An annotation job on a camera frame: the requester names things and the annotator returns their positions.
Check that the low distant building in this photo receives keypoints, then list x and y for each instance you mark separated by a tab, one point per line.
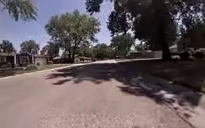
81	59

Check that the green bushy tree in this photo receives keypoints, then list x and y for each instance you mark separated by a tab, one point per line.
122	43

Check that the tall green tree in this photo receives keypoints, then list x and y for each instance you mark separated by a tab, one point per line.
72	28

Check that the grey asphalt road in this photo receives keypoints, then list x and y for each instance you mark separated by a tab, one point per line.
73	103

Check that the large dark tree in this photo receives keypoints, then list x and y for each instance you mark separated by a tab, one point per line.
156	26

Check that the shaded grass lawn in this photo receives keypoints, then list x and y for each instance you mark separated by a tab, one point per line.
176	71

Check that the grass verge with kerb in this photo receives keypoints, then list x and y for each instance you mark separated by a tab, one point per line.
13	71

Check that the row of distant trees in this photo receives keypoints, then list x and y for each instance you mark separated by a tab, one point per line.
13	46

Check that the bushes by house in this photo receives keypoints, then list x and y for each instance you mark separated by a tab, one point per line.
193	53

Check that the low house with porch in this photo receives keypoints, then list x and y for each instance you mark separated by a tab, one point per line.
10	59

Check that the overhanging tree branches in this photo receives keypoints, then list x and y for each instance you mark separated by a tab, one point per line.
18	7

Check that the pale concrete kerb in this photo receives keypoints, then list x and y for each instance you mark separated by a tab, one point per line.
203	110

